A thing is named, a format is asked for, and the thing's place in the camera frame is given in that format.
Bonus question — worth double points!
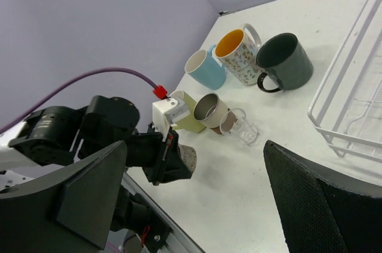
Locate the flat white wire rack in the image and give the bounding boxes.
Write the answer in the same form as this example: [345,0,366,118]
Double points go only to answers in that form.
[307,0,381,162]

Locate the clear glass cup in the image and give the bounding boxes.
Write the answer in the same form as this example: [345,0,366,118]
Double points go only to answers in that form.
[219,108,259,146]

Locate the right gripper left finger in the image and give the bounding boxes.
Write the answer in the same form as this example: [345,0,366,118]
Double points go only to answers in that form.
[1,141,127,252]

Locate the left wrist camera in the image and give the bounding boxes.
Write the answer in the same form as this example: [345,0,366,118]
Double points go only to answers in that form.
[152,95,190,135]

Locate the aluminium mounting rail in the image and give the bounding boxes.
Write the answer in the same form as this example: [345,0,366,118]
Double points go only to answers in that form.
[122,173,205,253]

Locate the dark teal mug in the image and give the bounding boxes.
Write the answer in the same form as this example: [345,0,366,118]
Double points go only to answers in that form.
[256,33,313,93]

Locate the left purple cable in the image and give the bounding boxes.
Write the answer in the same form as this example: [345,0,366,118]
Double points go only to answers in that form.
[0,67,170,136]

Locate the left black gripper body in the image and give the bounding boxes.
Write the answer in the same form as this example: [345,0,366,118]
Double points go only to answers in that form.
[125,129,178,185]

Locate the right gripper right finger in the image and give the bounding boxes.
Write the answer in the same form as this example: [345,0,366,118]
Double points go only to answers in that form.
[263,140,381,252]

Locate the light green mug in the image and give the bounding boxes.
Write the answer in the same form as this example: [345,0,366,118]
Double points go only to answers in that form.
[170,90,206,134]

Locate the cream and brown cup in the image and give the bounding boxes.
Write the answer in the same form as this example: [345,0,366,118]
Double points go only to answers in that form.
[193,93,237,135]

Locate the white floral mug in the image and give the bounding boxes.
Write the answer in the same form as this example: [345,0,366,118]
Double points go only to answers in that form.
[215,23,262,85]

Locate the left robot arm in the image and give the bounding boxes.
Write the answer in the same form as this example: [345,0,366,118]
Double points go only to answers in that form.
[1,95,197,185]

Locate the light blue mug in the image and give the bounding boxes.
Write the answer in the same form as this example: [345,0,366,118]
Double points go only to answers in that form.
[184,45,226,90]

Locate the speckled beige cup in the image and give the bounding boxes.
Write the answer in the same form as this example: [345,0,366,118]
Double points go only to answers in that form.
[178,144,197,173]

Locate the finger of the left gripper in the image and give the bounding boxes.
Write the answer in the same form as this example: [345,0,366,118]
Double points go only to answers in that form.
[162,148,193,183]

